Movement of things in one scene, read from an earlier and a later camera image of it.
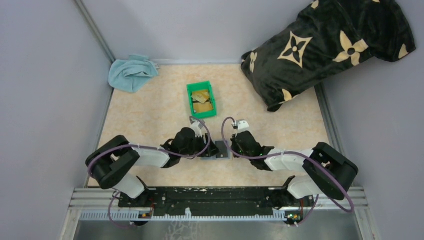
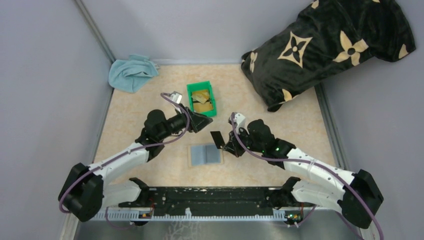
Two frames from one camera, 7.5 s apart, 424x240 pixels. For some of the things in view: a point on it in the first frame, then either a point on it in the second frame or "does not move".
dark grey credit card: [223, 148] to [218, 138]
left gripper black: [212, 150] to [199, 122]
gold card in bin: [199, 107] does not move
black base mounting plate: [202, 201] does not move
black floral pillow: [325, 37] does not move
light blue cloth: [132, 75] does not move
